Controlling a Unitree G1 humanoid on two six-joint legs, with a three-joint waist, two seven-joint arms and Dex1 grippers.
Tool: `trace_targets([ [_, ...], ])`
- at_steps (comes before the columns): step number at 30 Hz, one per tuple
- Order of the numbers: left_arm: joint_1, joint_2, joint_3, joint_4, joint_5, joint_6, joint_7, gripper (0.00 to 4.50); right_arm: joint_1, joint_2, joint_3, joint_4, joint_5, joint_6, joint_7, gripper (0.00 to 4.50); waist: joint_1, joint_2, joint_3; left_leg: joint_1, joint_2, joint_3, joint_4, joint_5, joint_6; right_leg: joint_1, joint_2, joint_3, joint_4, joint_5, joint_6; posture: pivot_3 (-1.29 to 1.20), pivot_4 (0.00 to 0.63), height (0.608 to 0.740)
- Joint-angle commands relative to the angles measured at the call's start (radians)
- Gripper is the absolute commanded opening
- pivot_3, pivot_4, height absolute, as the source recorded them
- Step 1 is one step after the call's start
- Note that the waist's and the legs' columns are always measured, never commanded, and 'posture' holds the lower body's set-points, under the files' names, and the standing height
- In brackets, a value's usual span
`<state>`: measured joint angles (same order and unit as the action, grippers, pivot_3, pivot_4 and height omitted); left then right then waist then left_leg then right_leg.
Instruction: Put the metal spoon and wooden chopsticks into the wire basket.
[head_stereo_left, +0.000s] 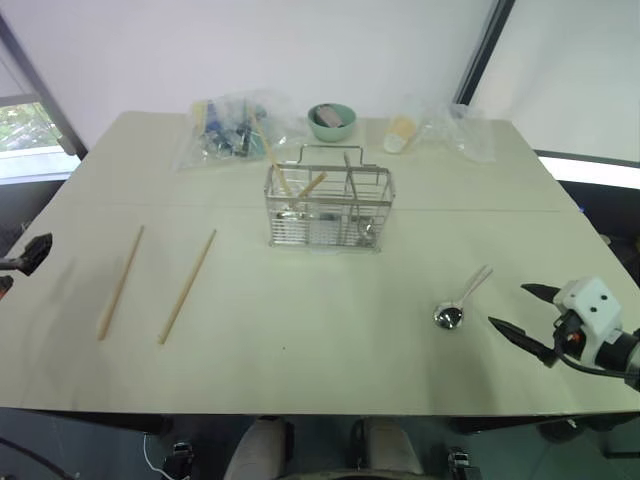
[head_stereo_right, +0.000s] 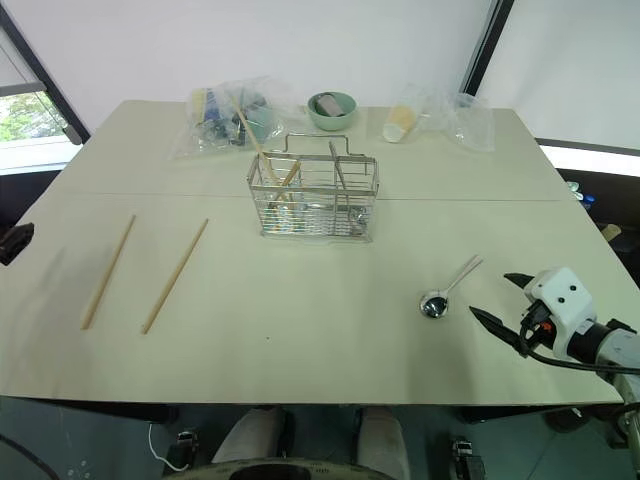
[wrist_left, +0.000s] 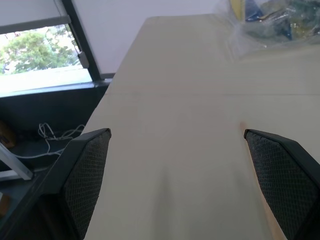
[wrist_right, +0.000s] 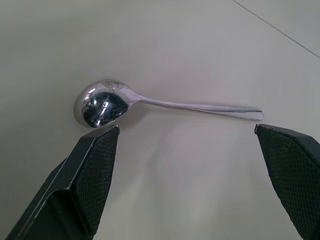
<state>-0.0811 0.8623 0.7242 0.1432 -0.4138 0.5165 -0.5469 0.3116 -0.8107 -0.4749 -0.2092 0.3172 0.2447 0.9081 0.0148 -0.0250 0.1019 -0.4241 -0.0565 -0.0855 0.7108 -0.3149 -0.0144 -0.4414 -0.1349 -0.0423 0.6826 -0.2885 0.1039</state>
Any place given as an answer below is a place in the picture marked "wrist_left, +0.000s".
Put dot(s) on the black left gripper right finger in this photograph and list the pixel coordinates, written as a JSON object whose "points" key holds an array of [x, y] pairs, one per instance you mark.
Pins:
{"points": [[282, 180]]}

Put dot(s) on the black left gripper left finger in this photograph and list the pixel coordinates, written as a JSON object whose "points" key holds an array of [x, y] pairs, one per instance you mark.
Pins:
{"points": [[82, 175]]}

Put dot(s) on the brown wooden object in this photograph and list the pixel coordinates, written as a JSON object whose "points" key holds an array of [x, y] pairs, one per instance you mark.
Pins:
{"points": [[5, 136]]}

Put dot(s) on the clear plastic bag with contents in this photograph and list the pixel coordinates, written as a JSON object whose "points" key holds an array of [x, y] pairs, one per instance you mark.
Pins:
{"points": [[270, 22]]}

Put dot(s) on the white roller blind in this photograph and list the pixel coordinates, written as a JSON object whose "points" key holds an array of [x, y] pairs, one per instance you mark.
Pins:
{"points": [[30, 12]]}

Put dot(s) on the silver metal bracket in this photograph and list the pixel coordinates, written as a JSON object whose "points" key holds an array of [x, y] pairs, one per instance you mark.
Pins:
{"points": [[16, 163]]}

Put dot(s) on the window with black frame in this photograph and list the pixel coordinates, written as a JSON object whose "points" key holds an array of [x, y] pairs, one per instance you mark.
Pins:
{"points": [[42, 55]]}

